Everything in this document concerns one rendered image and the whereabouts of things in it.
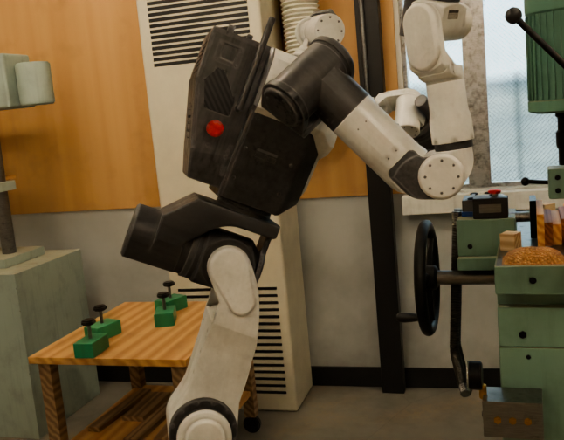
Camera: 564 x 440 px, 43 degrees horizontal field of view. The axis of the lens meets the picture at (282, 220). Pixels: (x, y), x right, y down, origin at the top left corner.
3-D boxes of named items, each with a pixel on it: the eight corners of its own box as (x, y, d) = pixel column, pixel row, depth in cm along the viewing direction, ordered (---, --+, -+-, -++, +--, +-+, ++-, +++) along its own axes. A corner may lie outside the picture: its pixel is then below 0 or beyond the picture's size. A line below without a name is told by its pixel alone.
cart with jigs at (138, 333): (140, 422, 308) (120, 275, 298) (266, 427, 291) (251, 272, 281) (49, 505, 246) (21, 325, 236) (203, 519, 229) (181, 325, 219)
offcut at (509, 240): (521, 247, 164) (521, 230, 163) (514, 251, 161) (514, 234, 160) (507, 246, 166) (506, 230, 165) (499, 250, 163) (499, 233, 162)
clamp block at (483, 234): (463, 244, 187) (461, 209, 186) (518, 243, 183) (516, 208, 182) (457, 257, 174) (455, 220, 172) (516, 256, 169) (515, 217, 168)
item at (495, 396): (484, 420, 160) (482, 386, 159) (543, 423, 156) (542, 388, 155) (482, 437, 152) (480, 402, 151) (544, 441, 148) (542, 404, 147)
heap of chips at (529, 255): (503, 256, 157) (502, 243, 157) (564, 255, 153) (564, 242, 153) (501, 264, 149) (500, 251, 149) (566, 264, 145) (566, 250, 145)
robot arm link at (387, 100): (423, 127, 188) (372, 134, 193) (423, 99, 192) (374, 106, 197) (416, 113, 183) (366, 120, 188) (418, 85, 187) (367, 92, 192)
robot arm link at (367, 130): (425, 225, 122) (330, 133, 122) (422, 214, 135) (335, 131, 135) (476, 176, 120) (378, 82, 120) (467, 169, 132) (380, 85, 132)
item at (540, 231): (537, 230, 180) (535, 200, 179) (543, 230, 180) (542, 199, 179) (538, 249, 161) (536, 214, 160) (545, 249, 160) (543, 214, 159)
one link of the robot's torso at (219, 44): (160, 184, 129) (227, -6, 127) (155, 171, 162) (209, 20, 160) (311, 237, 136) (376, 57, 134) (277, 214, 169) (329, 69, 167)
